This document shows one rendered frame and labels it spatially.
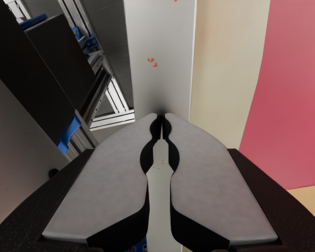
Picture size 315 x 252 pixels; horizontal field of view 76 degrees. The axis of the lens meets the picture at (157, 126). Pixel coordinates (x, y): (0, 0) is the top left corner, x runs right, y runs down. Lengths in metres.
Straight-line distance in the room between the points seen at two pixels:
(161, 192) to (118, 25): 0.95
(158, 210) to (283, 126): 0.13
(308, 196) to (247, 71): 0.16
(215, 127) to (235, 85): 0.04
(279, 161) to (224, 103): 0.09
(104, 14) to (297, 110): 0.96
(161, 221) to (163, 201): 0.03
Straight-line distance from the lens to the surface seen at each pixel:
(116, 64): 1.13
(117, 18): 1.06
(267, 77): 0.18
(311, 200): 0.29
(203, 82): 0.17
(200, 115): 0.18
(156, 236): 0.23
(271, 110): 0.19
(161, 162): 0.16
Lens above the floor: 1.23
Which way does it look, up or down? 51 degrees down
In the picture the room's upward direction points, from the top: 178 degrees counter-clockwise
